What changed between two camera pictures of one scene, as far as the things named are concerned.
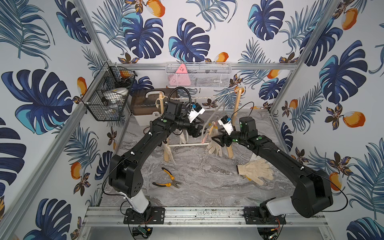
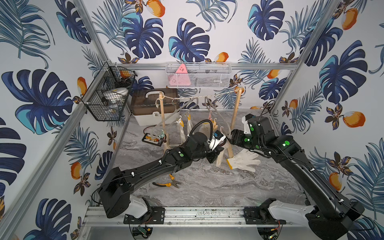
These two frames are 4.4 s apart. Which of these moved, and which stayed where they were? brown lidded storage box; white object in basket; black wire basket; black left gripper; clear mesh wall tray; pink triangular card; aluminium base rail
Moved: black left gripper
Stayed: clear mesh wall tray; aluminium base rail; pink triangular card; brown lidded storage box; white object in basket; black wire basket
